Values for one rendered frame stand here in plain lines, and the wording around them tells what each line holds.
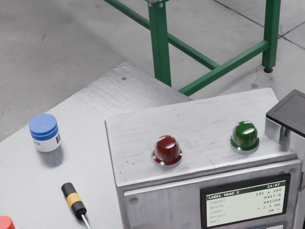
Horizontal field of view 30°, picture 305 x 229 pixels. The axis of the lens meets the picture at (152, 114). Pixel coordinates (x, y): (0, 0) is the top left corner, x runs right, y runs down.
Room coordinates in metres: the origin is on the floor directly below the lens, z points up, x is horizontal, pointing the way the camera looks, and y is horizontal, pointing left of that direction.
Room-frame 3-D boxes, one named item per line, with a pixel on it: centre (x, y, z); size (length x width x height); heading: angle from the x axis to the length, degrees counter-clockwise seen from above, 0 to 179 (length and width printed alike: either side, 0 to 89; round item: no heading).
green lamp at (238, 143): (0.35, -0.08, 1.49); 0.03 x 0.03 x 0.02
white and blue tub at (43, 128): (1.05, 0.27, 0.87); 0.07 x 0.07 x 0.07
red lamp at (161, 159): (0.35, -0.01, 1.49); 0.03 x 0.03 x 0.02
